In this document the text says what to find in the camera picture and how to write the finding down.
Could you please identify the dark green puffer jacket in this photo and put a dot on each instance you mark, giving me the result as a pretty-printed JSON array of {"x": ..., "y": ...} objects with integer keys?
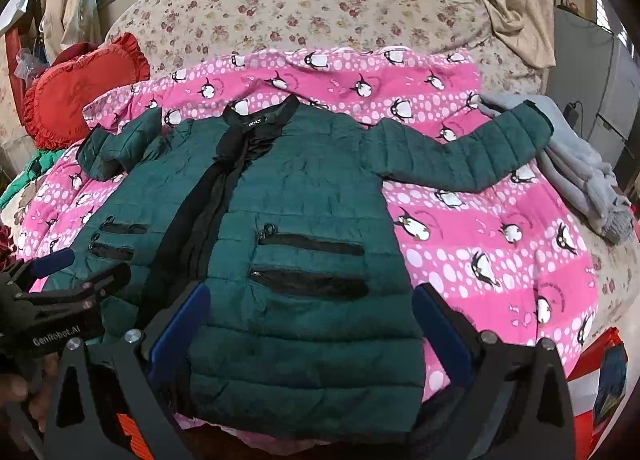
[{"x": 280, "y": 214}]

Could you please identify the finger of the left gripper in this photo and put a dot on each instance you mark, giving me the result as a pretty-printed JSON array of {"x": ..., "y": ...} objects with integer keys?
[
  {"x": 94, "y": 289},
  {"x": 44, "y": 266}
]

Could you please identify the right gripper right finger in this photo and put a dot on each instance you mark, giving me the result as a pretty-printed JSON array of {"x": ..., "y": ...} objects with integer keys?
[{"x": 504, "y": 401}]

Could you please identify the red box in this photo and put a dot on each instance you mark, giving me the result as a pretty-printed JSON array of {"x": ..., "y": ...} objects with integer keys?
[{"x": 597, "y": 387}]

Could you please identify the person's left hand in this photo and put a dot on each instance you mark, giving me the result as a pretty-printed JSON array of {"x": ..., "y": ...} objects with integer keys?
[{"x": 14, "y": 388}]

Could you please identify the red ruffled pillow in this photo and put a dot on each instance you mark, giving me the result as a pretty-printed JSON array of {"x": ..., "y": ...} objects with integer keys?
[{"x": 53, "y": 105}]

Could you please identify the pink penguin blanket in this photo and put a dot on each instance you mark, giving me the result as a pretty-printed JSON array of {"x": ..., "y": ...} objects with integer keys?
[{"x": 510, "y": 257}]

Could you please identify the grey cabinet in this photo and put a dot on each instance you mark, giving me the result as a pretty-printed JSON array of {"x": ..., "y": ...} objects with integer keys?
[{"x": 597, "y": 76}]

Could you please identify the grey fleece garment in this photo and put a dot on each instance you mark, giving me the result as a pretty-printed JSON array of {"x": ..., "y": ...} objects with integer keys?
[{"x": 575, "y": 169}]

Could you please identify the bright green garment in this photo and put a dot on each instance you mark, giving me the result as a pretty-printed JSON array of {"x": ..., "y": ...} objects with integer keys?
[{"x": 38, "y": 165}]

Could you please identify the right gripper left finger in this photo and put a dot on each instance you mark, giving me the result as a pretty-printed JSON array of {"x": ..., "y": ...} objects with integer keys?
[{"x": 105, "y": 400}]

